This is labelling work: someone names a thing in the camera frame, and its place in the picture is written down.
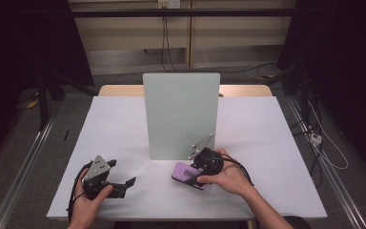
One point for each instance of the aluminium floor rail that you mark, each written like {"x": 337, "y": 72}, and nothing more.
{"x": 330, "y": 175}
{"x": 22, "y": 165}

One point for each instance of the white power strip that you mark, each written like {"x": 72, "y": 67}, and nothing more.
{"x": 315, "y": 138}

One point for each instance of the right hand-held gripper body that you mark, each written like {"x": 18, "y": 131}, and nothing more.
{"x": 208, "y": 160}

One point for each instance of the black metal stand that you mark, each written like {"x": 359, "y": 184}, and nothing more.
{"x": 43, "y": 101}
{"x": 303, "y": 89}

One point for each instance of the person's right hand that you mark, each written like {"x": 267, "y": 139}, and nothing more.
{"x": 232, "y": 178}

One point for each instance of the dark curtain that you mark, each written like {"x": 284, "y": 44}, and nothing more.
{"x": 346, "y": 47}
{"x": 19, "y": 47}

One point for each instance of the person's left hand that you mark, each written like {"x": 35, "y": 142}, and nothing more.
{"x": 87, "y": 208}

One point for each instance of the purple whiteboard eraser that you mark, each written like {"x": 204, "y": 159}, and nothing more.
{"x": 184, "y": 171}

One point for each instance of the yellow floor tape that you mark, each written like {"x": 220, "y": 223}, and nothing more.
{"x": 32, "y": 104}

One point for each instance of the black horizontal bar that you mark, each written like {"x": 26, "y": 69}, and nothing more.
{"x": 124, "y": 12}

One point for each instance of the black pen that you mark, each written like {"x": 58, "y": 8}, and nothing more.
{"x": 66, "y": 135}

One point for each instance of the small whiteboard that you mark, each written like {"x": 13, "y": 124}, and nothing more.
{"x": 178, "y": 111}

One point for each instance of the white wall socket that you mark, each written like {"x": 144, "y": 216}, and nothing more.
{"x": 169, "y": 3}

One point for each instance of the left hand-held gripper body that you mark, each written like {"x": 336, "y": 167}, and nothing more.
{"x": 96, "y": 173}

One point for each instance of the wooden table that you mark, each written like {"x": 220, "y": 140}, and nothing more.
{"x": 120, "y": 90}

